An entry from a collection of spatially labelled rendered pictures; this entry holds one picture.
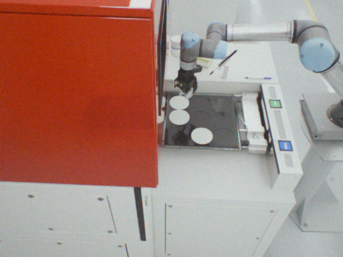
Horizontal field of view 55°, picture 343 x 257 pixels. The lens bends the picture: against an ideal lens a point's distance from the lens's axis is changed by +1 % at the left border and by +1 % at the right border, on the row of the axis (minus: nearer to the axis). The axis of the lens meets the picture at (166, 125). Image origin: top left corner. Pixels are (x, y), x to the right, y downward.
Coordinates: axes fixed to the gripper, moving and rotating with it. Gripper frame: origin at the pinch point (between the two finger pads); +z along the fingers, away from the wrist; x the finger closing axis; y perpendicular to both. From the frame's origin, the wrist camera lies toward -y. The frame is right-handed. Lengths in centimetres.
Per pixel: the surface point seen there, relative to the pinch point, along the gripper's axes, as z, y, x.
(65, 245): 25, 83, -5
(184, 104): 9.2, -2.1, -3.1
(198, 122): 9.3, 4.4, 9.4
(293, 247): 99, -13, 79
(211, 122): 9.2, 0.5, 14.7
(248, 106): 11.3, -22.4, 23.7
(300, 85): 100, -165, 24
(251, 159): 17.3, 3.0, 39.2
